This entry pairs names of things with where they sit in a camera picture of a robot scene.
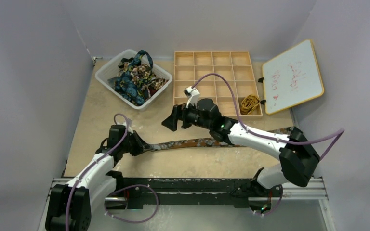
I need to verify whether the wooden compartment tray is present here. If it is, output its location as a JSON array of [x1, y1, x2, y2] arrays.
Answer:
[[173, 51, 263, 118]]

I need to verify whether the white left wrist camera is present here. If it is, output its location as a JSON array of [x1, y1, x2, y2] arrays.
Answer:
[[124, 118, 133, 133]]

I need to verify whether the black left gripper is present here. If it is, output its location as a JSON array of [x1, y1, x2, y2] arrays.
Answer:
[[119, 130, 151, 156]]

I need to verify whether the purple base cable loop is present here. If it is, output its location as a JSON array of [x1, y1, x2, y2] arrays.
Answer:
[[104, 184, 159, 224]]

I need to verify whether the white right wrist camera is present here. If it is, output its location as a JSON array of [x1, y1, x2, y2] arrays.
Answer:
[[184, 86, 200, 108]]

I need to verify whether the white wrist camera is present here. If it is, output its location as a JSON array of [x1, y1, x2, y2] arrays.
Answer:
[[184, 86, 200, 108], [124, 118, 133, 133]]

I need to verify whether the whiteboard with wooden frame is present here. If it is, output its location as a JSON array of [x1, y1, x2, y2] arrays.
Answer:
[[258, 39, 324, 115]]

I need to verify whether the blue floral tie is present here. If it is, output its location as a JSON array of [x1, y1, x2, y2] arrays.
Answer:
[[114, 50, 156, 106]]

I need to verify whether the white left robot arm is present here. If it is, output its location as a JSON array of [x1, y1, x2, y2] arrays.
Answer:
[[45, 125, 150, 231]]

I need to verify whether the brown floral tie pile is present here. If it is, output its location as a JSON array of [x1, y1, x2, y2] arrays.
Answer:
[[108, 58, 168, 101]]

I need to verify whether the white plastic basket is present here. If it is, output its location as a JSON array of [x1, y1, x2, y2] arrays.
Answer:
[[95, 49, 172, 111]]

